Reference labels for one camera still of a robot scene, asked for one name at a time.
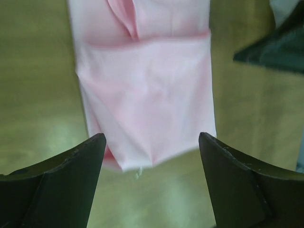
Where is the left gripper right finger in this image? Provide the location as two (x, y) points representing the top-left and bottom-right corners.
(199, 133), (304, 228)

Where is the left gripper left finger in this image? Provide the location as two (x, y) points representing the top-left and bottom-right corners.
(0, 133), (106, 228)

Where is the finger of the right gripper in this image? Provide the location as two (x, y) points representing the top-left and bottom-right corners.
(233, 2), (304, 74)

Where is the pink t shirt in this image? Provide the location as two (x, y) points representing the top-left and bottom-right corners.
(67, 0), (216, 171)

